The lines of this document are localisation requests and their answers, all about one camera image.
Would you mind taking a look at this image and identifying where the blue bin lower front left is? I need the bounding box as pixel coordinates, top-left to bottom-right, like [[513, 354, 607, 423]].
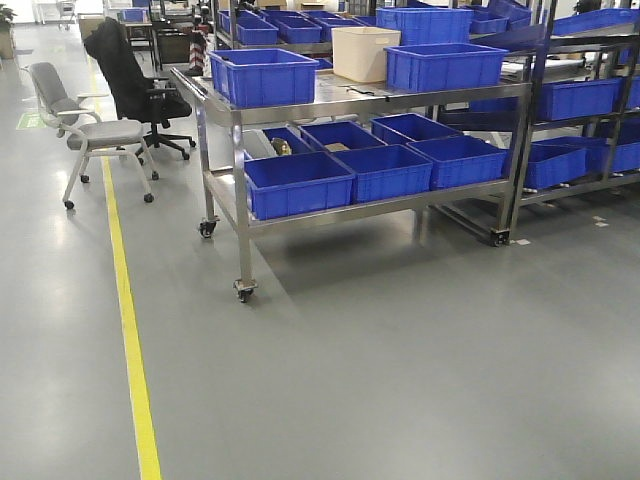
[[245, 152, 355, 220]]

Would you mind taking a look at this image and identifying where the blue bin lower front middle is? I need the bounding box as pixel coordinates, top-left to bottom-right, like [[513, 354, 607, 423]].
[[333, 145, 433, 203]]

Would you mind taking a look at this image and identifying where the blue bin lower front right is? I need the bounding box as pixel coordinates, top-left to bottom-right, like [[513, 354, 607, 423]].
[[406, 135, 508, 190]]

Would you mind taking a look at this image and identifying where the blue target bin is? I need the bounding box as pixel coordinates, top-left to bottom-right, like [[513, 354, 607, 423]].
[[209, 48, 319, 108]]

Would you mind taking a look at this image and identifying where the beige plastic bin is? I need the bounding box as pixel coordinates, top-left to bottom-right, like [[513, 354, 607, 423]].
[[332, 27, 401, 83]]

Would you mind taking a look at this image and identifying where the stainless steel cart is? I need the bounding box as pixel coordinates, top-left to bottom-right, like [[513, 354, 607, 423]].
[[176, 73, 530, 302]]

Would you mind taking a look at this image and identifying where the large blue crate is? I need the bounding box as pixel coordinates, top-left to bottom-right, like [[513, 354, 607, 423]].
[[385, 43, 508, 93]]

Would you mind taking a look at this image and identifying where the black office chair with jacket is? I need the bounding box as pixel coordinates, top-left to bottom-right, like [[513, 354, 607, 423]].
[[84, 17, 196, 160]]

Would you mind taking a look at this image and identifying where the grey white chair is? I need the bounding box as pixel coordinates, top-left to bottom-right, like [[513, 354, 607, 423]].
[[23, 62, 159, 210]]

